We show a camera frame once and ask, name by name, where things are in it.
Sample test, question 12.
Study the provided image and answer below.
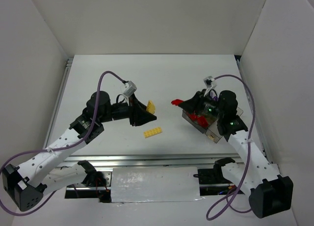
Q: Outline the yellow small lego brick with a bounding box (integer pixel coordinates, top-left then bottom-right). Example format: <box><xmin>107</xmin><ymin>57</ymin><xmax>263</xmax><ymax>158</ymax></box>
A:
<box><xmin>146</xmin><ymin>100</ymin><xmax>156</xmax><ymax>114</ymax></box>

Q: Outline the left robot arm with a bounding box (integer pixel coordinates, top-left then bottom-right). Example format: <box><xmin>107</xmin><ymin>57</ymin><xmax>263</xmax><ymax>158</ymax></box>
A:
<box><xmin>0</xmin><ymin>91</ymin><xmax>157</xmax><ymax>216</ymax></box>

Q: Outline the foil covered panel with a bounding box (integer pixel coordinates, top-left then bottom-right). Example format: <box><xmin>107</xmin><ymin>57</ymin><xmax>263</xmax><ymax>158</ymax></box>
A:
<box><xmin>111</xmin><ymin>167</ymin><xmax>201</xmax><ymax>203</ymax></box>

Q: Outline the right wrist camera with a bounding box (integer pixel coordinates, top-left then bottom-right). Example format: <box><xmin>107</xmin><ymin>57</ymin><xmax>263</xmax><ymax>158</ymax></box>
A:
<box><xmin>203</xmin><ymin>76</ymin><xmax>217</xmax><ymax>91</ymax></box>

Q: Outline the clear compartment container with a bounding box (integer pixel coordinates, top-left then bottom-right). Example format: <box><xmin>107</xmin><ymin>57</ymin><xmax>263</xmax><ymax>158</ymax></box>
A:
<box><xmin>182</xmin><ymin>93</ymin><xmax>244</xmax><ymax>144</ymax></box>

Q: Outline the yellow long lego plate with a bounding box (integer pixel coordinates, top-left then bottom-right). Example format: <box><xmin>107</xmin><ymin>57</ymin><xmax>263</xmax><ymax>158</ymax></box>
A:
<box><xmin>143</xmin><ymin>126</ymin><xmax>162</xmax><ymax>138</ymax></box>

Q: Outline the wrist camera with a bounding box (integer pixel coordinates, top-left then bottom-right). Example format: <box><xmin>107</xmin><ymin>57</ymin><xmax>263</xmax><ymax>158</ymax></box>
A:
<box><xmin>121</xmin><ymin>81</ymin><xmax>137</xmax><ymax>98</ymax></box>
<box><xmin>203</xmin><ymin>76</ymin><xmax>217</xmax><ymax>91</ymax></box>

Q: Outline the red flower lego piece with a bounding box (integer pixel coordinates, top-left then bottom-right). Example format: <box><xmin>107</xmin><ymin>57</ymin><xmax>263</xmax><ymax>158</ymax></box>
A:
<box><xmin>187</xmin><ymin>113</ymin><xmax>198</xmax><ymax>121</ymax></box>

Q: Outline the red studded lego brick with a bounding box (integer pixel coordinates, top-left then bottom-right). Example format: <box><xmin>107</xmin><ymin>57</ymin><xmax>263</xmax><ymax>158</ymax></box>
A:
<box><xmin>171</xmin><ymin>99</ymin><xmax>183</xmax><ymax>106</ymax></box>

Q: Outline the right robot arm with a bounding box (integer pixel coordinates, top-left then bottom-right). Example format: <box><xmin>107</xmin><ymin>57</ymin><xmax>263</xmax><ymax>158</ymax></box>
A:
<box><xmin>178</xmin><ymin>90</ymin><xmax>293</xmax><ymax>218</ymax></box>

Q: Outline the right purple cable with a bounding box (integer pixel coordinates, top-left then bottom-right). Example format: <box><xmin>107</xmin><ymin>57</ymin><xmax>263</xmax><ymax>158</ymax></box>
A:
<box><xmin>206</xmin><ymin>74</ymin><xmax>257</xmax><ymax>222</ymax></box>

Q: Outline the aluminium frame rail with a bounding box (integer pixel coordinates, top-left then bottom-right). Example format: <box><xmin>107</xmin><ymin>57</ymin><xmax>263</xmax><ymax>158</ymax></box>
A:
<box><xmin>58</xmin><ymin>153</ymin><xmax>244</xmax><ymax>169</ymax></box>

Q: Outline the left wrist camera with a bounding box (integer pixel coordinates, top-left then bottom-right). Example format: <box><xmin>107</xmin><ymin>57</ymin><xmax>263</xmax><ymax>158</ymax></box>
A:
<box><xmin>121</xmin><ymin>81</ymin><xmax>137</xmax><ymax>98</ymax></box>

